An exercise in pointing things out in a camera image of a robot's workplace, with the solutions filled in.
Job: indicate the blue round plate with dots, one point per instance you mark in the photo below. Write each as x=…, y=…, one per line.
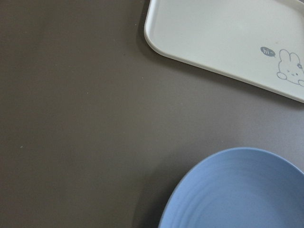
x=238, y=188

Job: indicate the cream rabbit tray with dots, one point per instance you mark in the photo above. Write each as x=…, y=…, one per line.
x=259, y=42

